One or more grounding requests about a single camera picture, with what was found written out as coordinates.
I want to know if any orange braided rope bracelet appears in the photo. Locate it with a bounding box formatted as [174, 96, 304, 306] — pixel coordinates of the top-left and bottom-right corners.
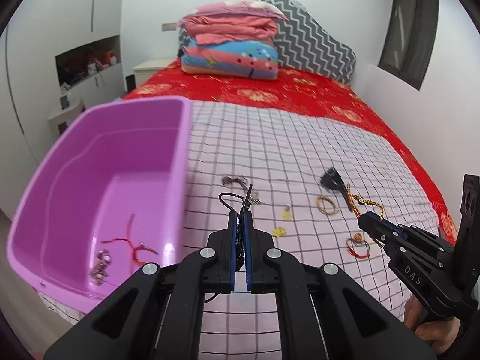
[345, 183, 387, 222]

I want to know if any black digital wristwatch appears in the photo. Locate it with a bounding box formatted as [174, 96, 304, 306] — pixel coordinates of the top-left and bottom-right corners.
[320, 167, 353, 212]

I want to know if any person's right hand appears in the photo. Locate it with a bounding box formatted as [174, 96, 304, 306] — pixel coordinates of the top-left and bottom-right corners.
[403, 295, 461, 354]

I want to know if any beaded trinket in bin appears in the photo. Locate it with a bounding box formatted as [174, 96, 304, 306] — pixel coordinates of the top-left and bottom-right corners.
[89, 250, 112, 286]

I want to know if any purple plastic bin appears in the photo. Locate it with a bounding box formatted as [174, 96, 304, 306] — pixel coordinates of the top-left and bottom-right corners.
[7, 96, 193, 313]

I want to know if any red patterned bed sheet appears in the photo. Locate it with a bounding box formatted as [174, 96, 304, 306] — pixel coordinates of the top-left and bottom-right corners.
[124, 59, 458, 244]

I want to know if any dark window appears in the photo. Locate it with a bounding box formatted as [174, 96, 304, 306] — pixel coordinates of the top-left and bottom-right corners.
[378, 0, 439, 89]

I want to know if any grey chevron pillow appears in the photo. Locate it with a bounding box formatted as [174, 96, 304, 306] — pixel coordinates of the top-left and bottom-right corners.
[178, 0, 356, 85]

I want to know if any white low side cabinet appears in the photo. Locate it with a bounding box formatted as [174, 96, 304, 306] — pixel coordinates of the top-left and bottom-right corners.
[47, 96, 86, 141]

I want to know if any colourful striped pillow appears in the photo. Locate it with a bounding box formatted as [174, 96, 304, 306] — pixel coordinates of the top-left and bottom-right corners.
[181, 40, 278, 80]

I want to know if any white bedside table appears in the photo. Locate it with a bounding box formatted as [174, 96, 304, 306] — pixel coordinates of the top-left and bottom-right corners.
[133, 58, 176, 88]

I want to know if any folded pink quilt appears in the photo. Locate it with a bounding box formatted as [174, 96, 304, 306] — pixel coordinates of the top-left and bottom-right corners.
[178, 0, 289, 45]

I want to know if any white wardrobe with niche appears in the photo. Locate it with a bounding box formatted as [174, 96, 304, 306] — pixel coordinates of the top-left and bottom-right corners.
[0, 0, 127, 166]

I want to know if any red string charm bracelet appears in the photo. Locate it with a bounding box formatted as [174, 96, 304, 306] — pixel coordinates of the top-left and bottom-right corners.
[345, 232, 373, 260]

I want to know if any multicolour braided bracelet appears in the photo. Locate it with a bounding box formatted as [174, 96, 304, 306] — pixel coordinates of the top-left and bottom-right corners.
[315, 195, 340, 216]

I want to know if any red string bracelet in bin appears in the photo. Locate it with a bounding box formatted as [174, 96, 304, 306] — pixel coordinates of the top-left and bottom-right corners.
[100, 213, 161, 271]

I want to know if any yellow bear charm keychain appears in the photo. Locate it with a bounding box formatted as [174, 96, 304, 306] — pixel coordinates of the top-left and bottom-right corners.
[271, 227, 287, 238]

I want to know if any yellow flower charm keychain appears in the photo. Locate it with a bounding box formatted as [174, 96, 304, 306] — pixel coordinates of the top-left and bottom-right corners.
[282, 205, 293, 220]

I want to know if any brown cord key necklace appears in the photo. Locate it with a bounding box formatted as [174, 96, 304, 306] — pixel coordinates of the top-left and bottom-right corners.
[220, 174, 262, 207]

